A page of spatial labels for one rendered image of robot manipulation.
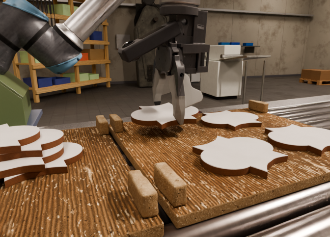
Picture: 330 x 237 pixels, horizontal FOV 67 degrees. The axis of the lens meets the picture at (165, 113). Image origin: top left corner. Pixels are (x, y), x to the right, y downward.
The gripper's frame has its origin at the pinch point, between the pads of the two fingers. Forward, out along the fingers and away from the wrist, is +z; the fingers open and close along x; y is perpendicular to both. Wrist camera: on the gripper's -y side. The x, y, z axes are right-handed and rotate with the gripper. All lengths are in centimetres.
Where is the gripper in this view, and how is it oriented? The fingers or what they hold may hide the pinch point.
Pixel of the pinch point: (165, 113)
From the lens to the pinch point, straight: 50.5
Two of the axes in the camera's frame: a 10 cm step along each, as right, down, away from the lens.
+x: -4.1, -2.8, 8.6
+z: -0.3, 9.5, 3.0
